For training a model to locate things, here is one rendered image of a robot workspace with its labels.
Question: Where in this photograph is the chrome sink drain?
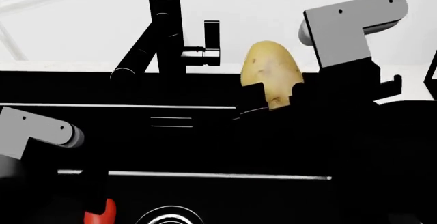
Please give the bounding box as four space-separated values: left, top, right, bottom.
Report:
134 205 206 224

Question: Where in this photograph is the black kitchen sink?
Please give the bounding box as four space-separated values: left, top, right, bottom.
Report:
0 69 437 224

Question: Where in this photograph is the black kitchen faucet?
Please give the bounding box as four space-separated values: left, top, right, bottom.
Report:
109 0 221 82

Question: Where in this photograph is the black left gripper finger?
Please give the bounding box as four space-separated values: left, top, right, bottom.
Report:
83 169 111 216

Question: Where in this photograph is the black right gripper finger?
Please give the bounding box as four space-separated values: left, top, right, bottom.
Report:
289 79 320 105
233 82 271 120

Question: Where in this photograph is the yellow-brown potato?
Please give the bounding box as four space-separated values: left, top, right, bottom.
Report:
240 40 305 111

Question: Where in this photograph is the black angular frame object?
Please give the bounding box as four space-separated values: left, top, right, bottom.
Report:
423 51 437 95

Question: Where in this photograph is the red vegetable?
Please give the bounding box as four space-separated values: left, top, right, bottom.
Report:
83 197 117 224

